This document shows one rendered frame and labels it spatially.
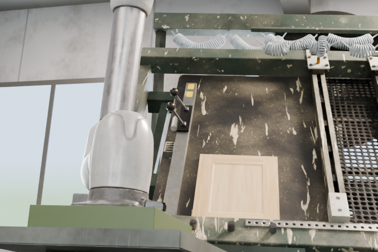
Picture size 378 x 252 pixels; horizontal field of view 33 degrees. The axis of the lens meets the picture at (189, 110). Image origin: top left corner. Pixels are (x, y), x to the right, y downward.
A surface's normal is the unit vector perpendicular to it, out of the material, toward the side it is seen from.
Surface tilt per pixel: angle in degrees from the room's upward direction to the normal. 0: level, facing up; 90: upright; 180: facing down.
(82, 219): 90
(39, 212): 90
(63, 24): 90
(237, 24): 90
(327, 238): 50
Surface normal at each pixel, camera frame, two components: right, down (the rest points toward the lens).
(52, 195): -0.27, -0.30
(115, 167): -0.06, -0.26
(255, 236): -0.03, -0.85
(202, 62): -0.09, 0.53
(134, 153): 0.48, -0.26
